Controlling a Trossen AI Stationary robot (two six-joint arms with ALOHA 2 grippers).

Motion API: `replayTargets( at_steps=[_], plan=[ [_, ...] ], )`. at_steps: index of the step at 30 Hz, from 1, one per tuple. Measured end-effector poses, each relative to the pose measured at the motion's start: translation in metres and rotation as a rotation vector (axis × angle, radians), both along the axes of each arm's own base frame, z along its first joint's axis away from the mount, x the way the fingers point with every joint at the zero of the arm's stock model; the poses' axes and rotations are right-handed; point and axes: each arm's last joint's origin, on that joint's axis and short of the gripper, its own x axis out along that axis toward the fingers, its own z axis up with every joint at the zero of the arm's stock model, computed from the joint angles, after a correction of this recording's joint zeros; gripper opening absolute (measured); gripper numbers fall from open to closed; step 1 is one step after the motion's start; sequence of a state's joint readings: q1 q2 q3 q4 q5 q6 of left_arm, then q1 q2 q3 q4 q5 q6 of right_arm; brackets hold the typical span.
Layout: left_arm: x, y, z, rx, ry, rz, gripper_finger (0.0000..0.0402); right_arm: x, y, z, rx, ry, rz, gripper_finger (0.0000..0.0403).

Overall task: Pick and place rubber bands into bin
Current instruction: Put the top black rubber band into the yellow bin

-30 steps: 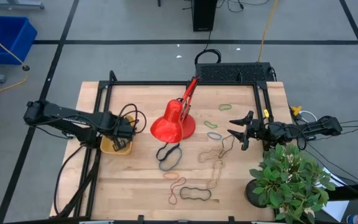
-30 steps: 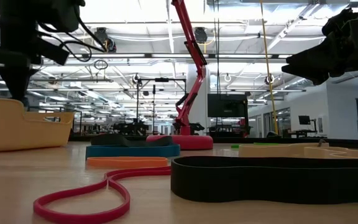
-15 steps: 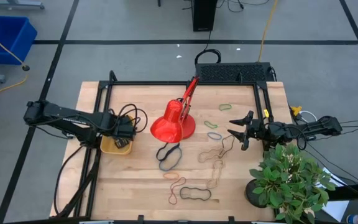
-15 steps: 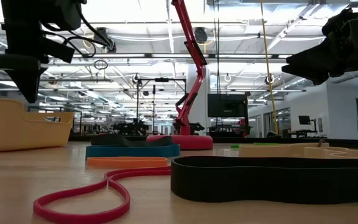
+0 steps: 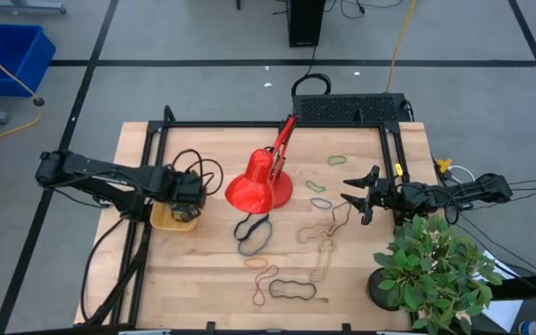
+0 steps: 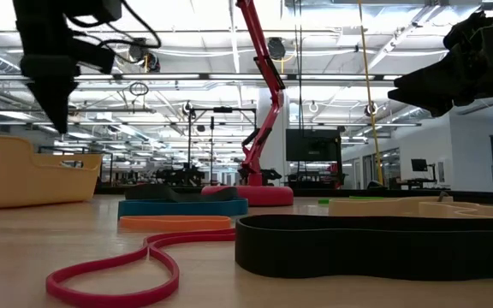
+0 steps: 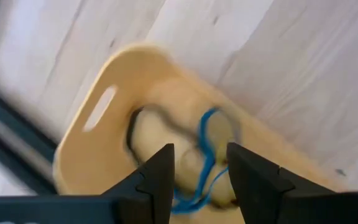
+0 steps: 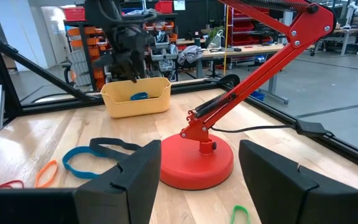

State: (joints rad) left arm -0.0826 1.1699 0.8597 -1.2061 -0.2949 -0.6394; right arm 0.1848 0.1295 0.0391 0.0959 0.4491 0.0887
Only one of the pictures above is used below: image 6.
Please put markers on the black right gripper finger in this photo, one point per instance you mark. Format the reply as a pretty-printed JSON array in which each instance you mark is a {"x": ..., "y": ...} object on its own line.
[
  {"x": 430, "y": 100},
  {"x": 439, "y": 75}
]

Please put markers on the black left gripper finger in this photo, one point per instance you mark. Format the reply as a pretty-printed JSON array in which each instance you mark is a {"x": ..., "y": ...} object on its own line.
[
  {"x": 49, "y": 98},
  {"x": 67, "y": 96}
]

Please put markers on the dark grey rubber band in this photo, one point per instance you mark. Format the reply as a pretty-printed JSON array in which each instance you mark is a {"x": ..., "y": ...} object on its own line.
[{"x": 152, "y": 191}]

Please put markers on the green rubber band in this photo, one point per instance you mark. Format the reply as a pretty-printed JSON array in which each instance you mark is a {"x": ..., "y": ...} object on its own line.
[{"x": 323, "y": 200}]

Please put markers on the wide blue rubber band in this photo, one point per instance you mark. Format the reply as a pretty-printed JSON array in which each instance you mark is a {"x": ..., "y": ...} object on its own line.
[{"x": 178, "y": 208}]

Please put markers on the orange rubber band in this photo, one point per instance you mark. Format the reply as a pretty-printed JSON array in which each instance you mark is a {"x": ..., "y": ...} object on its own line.
[{"x": 174, "y": 223}]

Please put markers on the wide black rubber band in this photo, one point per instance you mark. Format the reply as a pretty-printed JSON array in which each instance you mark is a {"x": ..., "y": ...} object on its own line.
[{"x": 358, "y": 252}]

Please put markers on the thin red rubber band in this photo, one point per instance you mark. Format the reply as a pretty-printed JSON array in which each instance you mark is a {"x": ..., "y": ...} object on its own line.
[{"x": 195, "y": 236}]

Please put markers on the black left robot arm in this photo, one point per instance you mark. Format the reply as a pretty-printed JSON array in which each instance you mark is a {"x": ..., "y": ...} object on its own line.
[{"x": 43, "y": 25}]

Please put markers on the yellow plastic bin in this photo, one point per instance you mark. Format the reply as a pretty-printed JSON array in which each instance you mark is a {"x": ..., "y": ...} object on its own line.
[{"x": 11, "y": 171}]

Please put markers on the small black desk monitor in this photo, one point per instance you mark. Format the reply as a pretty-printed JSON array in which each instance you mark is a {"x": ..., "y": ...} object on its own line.
[{"x": 419, "y": 165}]

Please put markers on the red desk lamp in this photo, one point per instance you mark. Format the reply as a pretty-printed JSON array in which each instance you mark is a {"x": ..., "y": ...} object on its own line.
[{"x": 251, "y": 196}]

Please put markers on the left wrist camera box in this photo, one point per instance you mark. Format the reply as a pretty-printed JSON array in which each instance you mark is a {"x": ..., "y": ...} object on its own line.
[{"x": 94, "y": 10}]

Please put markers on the black table frame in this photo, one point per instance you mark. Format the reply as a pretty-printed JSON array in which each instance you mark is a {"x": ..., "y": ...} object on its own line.
[{"x": 306, "y": 193}]

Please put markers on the black background rig frame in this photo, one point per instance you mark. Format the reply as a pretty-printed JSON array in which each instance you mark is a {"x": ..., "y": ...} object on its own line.
[{"x": 223, "y": 110}]

